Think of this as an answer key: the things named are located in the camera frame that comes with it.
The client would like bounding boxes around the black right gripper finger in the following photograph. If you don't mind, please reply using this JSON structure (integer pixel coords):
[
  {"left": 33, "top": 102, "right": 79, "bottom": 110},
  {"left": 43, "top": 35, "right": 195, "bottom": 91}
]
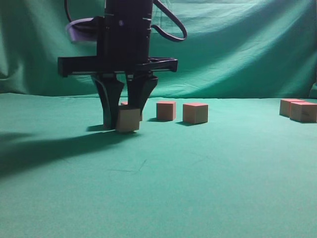
[
  {"left": 125, "top": 71, "right": 158, "bottom": 120},
  {"left": 93, "top": 74, "right": 124, "bottom": 129}
]

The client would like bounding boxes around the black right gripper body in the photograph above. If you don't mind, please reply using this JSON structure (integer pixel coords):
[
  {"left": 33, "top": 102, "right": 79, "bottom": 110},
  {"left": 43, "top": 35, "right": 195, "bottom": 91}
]
[{"left": 57, "top": 15, "right": 178, "bottom": 77}]

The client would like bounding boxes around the pink wooden cube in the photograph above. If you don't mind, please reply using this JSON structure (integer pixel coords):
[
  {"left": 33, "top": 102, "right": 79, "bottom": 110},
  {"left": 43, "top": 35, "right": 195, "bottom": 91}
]
[
  {"left": 103, "top": 116, "right": 111, "bottom": 129},
  {"left": 289, "top": 102, "right": 317, "bottom": 123},
  {"left": 279, "top": 98, "right": 304, "bottom": 117},
  {"left": 115, "top": 105, "right": 140, "bottom": 132}
]

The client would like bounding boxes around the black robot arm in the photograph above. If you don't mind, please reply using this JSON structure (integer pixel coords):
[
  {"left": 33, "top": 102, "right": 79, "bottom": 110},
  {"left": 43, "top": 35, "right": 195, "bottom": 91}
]
[{"left": 57, "top": 0, "right": 178, "bottom": 129}]

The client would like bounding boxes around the green cloth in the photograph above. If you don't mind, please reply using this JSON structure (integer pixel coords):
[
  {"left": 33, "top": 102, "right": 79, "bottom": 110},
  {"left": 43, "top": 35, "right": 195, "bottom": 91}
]
[{"left": 0, "top": 0, "right": 317, "bottom": 238}]

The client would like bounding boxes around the black camera cable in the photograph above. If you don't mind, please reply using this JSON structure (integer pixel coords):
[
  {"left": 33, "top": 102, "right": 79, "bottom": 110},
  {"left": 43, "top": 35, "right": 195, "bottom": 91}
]
[{"left": 63, "top": 0, "right": 187, "bottom": 42}]

